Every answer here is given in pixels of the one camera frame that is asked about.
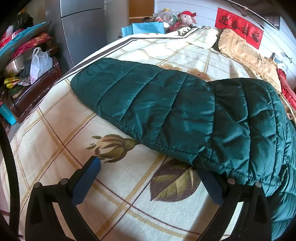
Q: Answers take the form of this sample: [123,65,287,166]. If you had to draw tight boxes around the red wall banner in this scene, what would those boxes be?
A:
[215,7,264,49]

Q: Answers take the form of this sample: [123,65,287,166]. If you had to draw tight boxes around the wooden door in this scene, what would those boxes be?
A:
[129,0,155,25]

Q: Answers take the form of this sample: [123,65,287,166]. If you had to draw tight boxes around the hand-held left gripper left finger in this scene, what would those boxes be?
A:
[25,156,101,241]

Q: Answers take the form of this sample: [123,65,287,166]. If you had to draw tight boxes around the blue paper bag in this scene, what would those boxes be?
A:
[122,22,165,38]

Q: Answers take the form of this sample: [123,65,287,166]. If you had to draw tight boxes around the metal bowl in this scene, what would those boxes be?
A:
[3,54,32,78]

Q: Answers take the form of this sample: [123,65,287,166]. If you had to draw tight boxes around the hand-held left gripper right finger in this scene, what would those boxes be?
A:
[195,167,274,241]

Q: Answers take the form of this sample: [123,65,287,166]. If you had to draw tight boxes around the clear plastic bag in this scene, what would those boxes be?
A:
[155,8,180,24]

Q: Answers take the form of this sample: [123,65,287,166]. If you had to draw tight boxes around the grey refrigerator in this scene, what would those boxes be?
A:
[60,0,130,68]

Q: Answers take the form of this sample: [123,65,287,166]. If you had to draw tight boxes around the yellow snack packet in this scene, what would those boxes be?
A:
[4,77,21,89]

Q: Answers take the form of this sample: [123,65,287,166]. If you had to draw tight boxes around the black cable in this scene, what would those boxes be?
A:
[0,123,20,241]

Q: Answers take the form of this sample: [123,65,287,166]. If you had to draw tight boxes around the pile of colourful clothes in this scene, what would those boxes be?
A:
[0,13,53,63]

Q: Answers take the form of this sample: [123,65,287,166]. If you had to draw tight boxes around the green puffer jacket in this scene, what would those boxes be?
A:
[70,57,296,241]

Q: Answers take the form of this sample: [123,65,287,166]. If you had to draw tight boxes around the red quilted cloth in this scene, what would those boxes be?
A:
[276,68,296,114]

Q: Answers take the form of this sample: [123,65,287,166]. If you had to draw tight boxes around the pink pig plush toy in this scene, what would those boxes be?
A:
[177,11,198,26]

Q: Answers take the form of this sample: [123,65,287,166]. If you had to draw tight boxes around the dark wooden chair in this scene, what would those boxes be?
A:
[0,56,63,124]

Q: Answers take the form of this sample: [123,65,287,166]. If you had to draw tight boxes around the cream floral checked blanket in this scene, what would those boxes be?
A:
[0,25,296,241]

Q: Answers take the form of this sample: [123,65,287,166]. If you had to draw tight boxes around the teal bottle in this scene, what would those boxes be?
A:
[0,103,17,125]

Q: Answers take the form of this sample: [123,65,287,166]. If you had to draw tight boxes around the white plastic bag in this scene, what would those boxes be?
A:
[30,47,54,83]

